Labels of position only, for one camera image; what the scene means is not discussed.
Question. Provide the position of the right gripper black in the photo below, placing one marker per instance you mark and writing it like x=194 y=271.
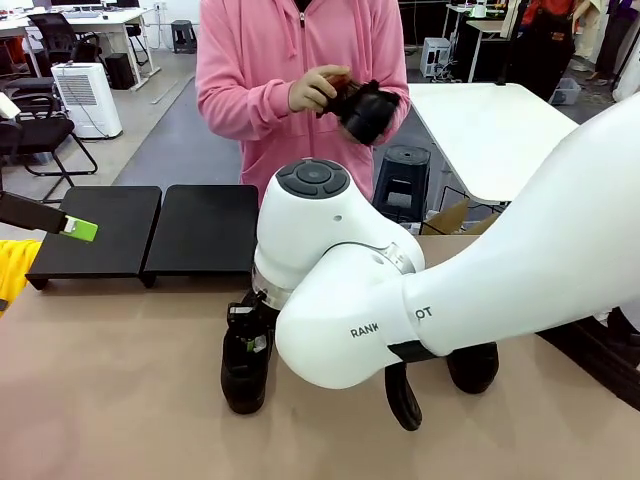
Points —
x=250 y=315

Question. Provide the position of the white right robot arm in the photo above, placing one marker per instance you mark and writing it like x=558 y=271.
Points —
x=500 y=250

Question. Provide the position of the person's left forearm pink sleeve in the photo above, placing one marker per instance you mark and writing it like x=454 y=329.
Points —
x=400 y=120

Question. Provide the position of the person's right forearm pink sleeve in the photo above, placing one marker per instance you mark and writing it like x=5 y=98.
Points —
x=235 y=107

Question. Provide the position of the black shoe stand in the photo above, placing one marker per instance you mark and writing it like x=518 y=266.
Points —
x=205 y=230
x=105 y=230

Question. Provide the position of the person's left hand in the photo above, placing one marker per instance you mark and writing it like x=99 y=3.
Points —
x=352 y=134

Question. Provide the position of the person's right hand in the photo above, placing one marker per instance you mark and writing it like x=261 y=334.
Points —
x=307 y=90

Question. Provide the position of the yellow fabric bag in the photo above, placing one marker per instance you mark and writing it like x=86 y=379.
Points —
x=15 y=270

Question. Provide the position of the white dehumidifier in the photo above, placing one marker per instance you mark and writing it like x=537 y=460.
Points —
x=87 y=100

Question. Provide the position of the black computer tower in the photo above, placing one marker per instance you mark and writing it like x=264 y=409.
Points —
x=120 y=70

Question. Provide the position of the black mesh office chair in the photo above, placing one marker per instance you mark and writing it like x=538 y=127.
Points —
x=55 y=35

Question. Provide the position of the black plastic stool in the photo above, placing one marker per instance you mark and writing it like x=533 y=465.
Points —
x=402 y=175

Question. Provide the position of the grey step stool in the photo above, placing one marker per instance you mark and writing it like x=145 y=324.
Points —
x=184 y=35

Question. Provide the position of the brown cardboard box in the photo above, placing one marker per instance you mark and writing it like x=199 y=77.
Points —
x=452 y=217

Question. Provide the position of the person in pink hoodie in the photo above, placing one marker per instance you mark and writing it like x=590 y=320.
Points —
x=260 y=60

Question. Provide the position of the white table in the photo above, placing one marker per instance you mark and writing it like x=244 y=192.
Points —
x=480 y=130

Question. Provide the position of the white computer case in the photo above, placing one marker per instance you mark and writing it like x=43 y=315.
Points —
x=436 y=57

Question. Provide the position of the black pole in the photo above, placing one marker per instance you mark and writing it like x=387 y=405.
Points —
x=510 y=45

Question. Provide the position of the grey storage bin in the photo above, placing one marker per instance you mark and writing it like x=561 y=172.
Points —
x=565 y=92

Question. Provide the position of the white jug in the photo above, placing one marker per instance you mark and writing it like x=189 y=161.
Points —
x=480 y=9

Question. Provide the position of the person in black apron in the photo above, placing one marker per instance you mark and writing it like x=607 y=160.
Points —
x=547 y=45

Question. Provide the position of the person in dark trousers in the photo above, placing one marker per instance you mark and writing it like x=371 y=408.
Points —
x=612 y=40

